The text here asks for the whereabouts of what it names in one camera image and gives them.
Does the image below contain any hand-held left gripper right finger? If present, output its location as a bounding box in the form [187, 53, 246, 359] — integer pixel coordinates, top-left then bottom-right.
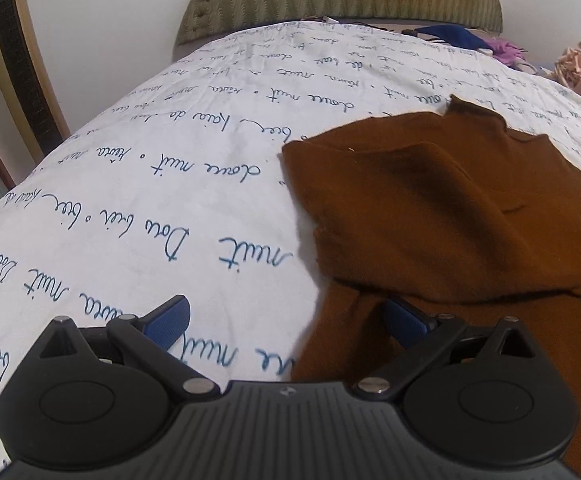
[358, 297, 541, 401]

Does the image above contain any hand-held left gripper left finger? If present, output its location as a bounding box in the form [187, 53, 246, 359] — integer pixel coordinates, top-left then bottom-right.
[38, 296, 221, 403]

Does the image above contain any brown knit garment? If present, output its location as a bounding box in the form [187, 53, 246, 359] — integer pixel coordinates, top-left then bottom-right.
[280, 94, 581, 480]

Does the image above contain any white script-printed blanket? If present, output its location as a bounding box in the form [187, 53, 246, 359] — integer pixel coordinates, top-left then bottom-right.
[0, 20, 581, 466]

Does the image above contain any navy blue cloth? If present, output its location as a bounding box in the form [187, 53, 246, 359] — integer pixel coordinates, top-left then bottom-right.
[418, 24, 486, 52]

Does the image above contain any purple cloth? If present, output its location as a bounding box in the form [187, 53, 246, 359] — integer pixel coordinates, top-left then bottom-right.
[481, 35, 527, 64]

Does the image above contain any gold tower fan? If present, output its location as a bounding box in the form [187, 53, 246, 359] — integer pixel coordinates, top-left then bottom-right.
[0, 0, 71, 163]

